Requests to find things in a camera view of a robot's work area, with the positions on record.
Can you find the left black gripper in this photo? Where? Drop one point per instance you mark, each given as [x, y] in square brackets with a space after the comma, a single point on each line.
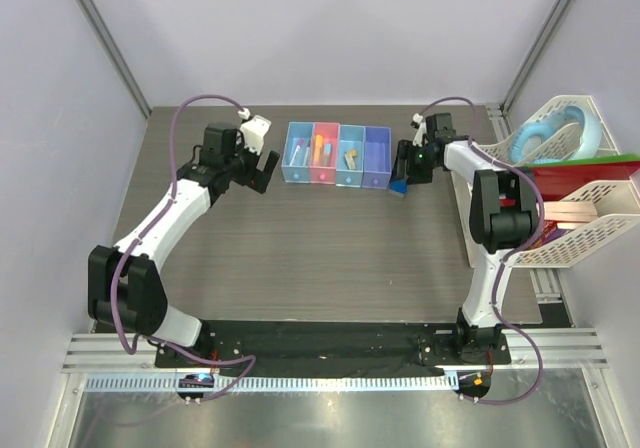
[258, 178]

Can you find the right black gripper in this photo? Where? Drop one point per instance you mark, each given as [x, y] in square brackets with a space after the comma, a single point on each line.
[405, 152]

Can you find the blue stamp block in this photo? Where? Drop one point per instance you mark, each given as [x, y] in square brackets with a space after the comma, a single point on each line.
[398, 188]

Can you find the light blue drawer bin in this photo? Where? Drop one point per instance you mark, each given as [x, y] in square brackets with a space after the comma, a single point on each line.
[296, 174]

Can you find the white pink-capped marker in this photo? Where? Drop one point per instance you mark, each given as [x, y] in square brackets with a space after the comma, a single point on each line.
[298, 148]

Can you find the small orange sharpener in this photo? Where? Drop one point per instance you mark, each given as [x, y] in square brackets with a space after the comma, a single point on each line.
[349, 160]

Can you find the white brown-capped marker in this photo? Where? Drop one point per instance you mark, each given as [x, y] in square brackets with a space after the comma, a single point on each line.
[306, 156]

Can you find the yellow highlighter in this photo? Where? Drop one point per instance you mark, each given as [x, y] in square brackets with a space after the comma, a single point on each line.
[318, 149]

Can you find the blue-capped clear tube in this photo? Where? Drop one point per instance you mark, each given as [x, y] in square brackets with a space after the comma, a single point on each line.
[327, 154]

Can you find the pink drawer bin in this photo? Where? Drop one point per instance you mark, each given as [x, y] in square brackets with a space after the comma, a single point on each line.
[321, 174]

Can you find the purple drawer bin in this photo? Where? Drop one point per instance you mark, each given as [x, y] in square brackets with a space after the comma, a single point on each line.
[377, 157]

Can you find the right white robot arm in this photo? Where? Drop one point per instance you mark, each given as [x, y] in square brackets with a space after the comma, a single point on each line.
[503, 216]

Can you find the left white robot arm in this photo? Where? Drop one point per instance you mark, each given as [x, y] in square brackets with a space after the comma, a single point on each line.
[124, 284]

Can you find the red folder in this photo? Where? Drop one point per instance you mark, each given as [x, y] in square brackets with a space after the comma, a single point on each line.
[556, 182]

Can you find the colourful book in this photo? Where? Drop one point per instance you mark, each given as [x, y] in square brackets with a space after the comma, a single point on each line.
[553, 230]

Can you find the light blue headphones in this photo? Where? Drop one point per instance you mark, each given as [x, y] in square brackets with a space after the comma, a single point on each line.
[567, 134]

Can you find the white mesh file rack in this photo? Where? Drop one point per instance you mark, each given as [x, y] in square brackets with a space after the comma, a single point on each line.
[617, 202]

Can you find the green folder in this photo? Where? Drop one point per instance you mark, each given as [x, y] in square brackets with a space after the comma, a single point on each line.
[628, 159]

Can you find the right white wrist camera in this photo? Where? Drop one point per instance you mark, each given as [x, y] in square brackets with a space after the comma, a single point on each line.
[419, 124]

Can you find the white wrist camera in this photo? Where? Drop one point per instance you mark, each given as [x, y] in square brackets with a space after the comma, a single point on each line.
[419, 124]
[254, 129]

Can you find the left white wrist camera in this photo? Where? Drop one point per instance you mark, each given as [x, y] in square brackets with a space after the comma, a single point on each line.
[254, 129]

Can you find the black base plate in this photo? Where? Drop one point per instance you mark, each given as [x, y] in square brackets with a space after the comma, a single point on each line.
[282, 346]

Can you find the slotted cable duct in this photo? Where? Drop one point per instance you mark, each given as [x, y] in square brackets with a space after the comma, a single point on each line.
[183, 382]

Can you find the aluminium rail frame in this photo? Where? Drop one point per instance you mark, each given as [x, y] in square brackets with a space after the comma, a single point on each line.
[550, 348]

